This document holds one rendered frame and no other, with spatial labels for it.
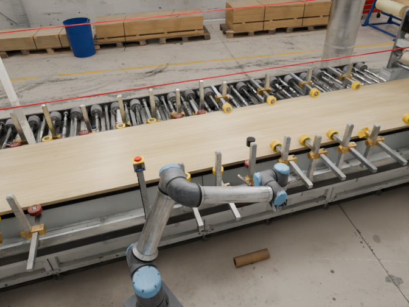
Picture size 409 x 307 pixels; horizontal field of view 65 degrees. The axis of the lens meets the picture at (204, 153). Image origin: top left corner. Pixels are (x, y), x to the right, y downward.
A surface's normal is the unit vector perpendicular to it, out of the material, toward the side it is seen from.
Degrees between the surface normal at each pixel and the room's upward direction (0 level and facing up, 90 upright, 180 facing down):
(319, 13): 90
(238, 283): 0
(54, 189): 0
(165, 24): 90
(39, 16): 90
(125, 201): 90
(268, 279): 0
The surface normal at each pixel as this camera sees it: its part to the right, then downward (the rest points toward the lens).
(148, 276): 0.00, -0.75
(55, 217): 0.29, 0.57
